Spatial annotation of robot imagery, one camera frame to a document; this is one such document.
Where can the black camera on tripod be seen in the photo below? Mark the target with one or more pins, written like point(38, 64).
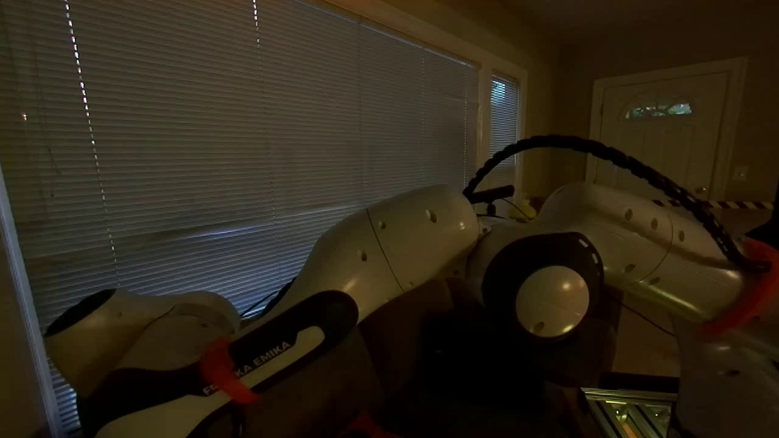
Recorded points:
point(489, 194)

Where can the brown fabric sofa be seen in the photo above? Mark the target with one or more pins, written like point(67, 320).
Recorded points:
point(414, 323)

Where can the narrow side window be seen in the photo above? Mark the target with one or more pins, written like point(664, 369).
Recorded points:
point(502, 121)

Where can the black yellow caution tape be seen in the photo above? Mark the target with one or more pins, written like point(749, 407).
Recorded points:
point(733, 205)

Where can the white window blinds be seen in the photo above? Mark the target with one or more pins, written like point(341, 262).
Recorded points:
point(227, 136)

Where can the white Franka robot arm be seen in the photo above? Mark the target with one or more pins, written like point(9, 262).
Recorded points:
point(405, 244)

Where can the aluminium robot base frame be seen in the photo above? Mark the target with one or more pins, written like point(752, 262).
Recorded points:
point(632, 410)

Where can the white panel door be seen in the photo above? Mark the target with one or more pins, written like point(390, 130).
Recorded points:
point(672, 121)

